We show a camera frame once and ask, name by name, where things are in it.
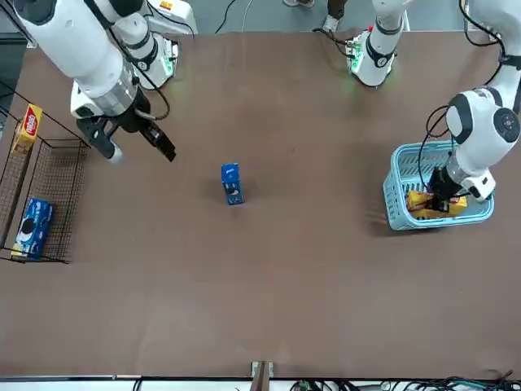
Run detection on tangled black cables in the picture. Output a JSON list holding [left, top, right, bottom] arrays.
[[284, 369, 514, 391]]

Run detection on black wire shelf rack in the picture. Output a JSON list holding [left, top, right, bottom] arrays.
[[0, 79, 93, 265]]

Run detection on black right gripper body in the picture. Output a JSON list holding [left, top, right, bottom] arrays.
[[95, 89, 155, 134]]

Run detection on black floor cable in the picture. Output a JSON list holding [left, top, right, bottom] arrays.
[[214, 0, 238, 35]]

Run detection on aluminium camera post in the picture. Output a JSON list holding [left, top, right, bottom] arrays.
[[251, 360, 275, 391]]

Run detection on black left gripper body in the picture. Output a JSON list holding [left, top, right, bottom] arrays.
[[427, 165, 461, 200]]

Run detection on blue cookie box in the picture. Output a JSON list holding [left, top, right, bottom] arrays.
[[11, 197, 55, 262], [221, 162, 246, 207]]

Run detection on light blue plastic basket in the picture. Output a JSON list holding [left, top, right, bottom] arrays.
[[382, 142, 496, 232]]

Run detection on black base cable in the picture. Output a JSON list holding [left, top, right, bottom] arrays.
[[312, 27, 356, 57]]

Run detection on white box with warning label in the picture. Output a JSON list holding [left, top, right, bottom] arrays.
[[144, 0, 199, 36]]

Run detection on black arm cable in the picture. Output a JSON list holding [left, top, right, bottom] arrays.
[[109, 24, 171, 122], [418, 0, 510, 195]]

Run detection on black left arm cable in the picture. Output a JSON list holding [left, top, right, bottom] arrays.
[[418, 0, 510, 195]]

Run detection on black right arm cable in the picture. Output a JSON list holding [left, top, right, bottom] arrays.
[[109, 24, 171, 122]]

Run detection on person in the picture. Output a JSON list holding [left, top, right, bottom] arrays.
[[282, 0, 348, 33]]

